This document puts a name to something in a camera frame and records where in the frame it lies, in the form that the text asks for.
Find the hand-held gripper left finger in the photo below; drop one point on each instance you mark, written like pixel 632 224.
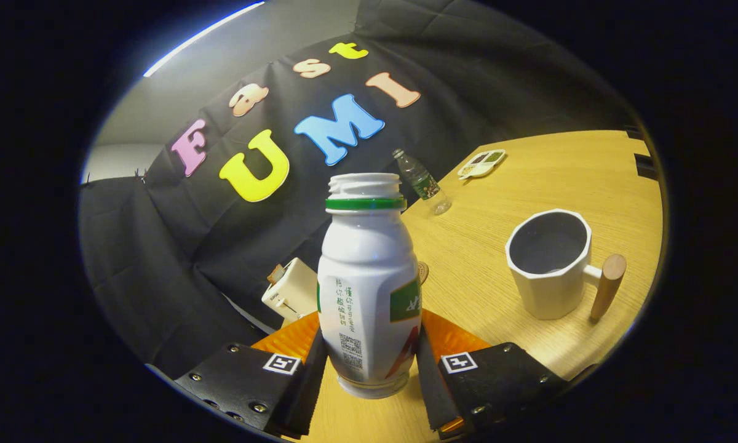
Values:
pixel 310 387

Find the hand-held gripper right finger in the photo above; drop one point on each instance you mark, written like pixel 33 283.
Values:
pixel 430 387

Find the round brown coaster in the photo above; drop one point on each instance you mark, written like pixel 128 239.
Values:
pixel 424 272

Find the clear plastic water bottle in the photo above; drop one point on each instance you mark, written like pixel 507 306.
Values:
pixel 423 183

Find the white toaster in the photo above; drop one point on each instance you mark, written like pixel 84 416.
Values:
pixel 295 289

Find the wooden table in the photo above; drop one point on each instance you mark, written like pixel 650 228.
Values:
pixel 498 184

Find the white compartment tray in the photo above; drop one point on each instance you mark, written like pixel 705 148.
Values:
pixel 481 165

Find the black tape strip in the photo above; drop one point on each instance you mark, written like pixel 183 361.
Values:
pixel 634 133
pixel 646 166

